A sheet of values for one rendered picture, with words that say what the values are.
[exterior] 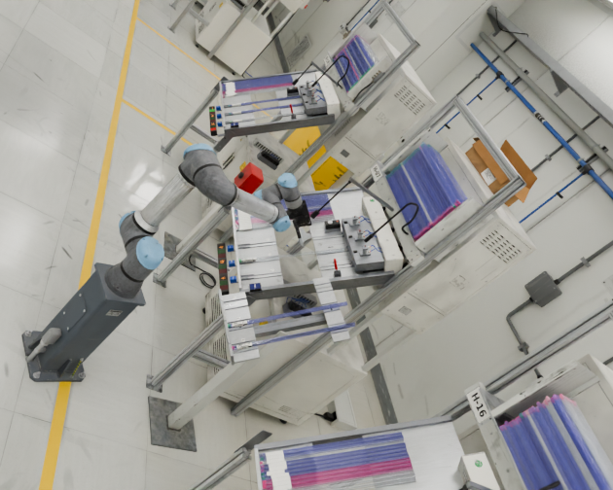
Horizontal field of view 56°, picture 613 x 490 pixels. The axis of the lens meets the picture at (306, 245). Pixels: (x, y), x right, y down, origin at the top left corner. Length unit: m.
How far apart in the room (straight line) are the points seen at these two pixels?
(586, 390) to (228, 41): 5.72
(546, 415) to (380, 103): 2.42
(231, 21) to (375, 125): 3.37
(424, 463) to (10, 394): 1.62
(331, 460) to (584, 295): 2.26
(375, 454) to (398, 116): 2.42
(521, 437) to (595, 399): 0.30
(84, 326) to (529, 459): 1.70
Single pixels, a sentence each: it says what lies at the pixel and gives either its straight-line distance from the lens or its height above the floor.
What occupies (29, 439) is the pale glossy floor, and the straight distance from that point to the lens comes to 2.60.
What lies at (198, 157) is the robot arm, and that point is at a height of 1.17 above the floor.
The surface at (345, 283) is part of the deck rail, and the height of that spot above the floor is 1.04.
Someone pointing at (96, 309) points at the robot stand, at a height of 0.46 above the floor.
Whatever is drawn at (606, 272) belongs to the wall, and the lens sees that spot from 3.93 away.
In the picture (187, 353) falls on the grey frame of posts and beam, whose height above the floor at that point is 0.30.
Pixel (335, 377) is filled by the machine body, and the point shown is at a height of 0.50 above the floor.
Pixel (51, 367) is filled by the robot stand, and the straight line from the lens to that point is 2.75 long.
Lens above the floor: 2.09
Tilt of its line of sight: 24 degrees down
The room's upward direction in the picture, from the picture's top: 47 degrees clockwise
